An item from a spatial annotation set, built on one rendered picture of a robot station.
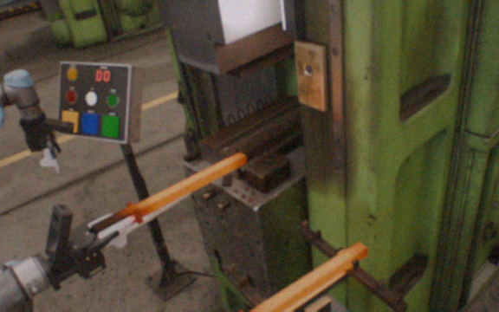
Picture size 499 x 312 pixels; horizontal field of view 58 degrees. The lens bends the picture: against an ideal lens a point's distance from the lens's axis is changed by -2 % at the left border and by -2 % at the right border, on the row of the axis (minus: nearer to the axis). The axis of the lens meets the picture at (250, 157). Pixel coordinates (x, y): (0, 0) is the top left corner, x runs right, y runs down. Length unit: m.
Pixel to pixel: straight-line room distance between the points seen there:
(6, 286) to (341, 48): 0.86
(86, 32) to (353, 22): 5.40
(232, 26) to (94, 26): 5.15
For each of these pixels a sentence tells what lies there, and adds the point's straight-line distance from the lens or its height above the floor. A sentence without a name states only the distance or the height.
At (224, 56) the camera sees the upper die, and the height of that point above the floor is 1.31.
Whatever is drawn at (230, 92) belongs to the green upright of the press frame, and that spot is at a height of 1.06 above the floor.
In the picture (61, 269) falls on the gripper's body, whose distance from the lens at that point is 1.02.
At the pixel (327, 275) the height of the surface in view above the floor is 1.02.
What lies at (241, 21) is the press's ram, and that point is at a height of 1.41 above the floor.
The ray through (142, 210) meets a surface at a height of 1.13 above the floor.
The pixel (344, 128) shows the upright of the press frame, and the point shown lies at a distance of 1.19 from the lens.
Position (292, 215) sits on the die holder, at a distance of 1.45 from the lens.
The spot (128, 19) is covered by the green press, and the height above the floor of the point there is 0.22.
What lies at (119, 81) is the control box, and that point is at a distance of 1.70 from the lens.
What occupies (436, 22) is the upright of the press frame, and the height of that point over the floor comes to 1.32.
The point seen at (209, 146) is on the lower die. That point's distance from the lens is 1.48.
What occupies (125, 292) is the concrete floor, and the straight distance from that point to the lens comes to 2.48.
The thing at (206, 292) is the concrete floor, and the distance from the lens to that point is 2.34.
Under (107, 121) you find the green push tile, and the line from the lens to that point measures 1.72.
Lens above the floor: 1.75
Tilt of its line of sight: 34 degrees down
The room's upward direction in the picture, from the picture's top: 9 degrees counter-clockwise
